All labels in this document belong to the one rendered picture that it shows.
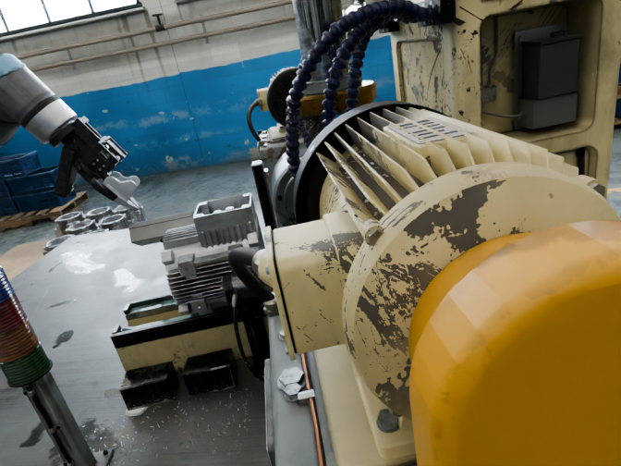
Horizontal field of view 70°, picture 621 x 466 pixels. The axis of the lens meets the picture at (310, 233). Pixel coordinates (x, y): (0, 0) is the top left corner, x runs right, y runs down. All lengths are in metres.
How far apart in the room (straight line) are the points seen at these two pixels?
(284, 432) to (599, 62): 0.78
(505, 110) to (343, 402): 0.70
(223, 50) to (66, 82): 2.38
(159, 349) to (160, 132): 6.13
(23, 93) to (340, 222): 0.83
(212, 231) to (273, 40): 5.61
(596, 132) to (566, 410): 0.79
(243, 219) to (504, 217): 0.73
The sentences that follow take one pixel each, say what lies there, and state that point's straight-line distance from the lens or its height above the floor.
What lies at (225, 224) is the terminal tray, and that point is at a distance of 0.92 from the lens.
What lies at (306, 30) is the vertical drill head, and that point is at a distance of 0.88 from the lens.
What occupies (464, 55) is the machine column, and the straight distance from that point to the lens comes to 0.80.
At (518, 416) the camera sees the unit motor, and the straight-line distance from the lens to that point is 0.18.
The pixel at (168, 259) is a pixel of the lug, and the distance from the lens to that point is 0.93.
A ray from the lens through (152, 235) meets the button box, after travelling 1.20.
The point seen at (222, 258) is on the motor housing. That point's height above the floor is 1.06.
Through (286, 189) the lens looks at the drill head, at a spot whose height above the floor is 1.09.
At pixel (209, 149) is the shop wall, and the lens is 6.86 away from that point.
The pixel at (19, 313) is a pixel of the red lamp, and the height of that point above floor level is 1.14.
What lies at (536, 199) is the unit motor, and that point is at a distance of 0.23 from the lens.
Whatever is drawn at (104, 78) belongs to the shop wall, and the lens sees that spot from 7.27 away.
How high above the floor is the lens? 1.42
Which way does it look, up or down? 23 degrees down
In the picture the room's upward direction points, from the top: 11 degrees counter-clockwise
